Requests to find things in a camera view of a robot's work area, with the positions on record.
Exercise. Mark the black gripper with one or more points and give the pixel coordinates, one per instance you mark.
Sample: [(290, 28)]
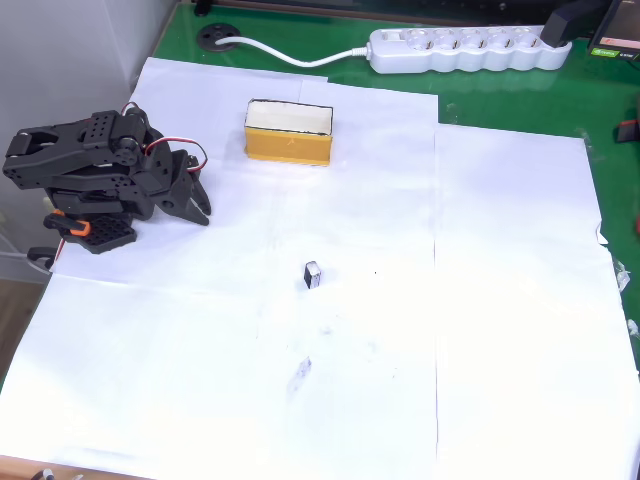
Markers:
[(176, 204)]

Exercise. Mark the yellow rectangular box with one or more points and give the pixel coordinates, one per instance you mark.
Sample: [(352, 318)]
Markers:
[(287, 147)]

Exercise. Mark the black pegboard stand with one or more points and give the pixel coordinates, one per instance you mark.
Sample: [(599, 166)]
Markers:
[(350, 6)]

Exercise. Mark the orange black clamp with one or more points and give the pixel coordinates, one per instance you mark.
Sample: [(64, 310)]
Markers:
[(75, 229)]

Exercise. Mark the black power adapter plug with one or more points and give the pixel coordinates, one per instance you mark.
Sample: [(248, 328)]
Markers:
[(560, 27)]

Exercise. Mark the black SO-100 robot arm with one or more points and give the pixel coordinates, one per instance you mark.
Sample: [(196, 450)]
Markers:
[(75, 165)]

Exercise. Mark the white power strip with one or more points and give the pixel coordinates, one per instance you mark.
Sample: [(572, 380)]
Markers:
[(400, 57)]

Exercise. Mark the small red black object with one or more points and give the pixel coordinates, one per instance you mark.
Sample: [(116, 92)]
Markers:
[(627, 132)]

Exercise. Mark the small blue white box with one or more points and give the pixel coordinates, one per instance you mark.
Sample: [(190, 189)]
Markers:
[(312, 276)]

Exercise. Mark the white paper sheet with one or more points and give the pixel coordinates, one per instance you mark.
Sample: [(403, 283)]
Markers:
[(525, 300), (375, 175), (150, 375)]

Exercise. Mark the black box with green label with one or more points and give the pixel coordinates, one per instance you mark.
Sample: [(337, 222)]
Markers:
[(620, 42)]

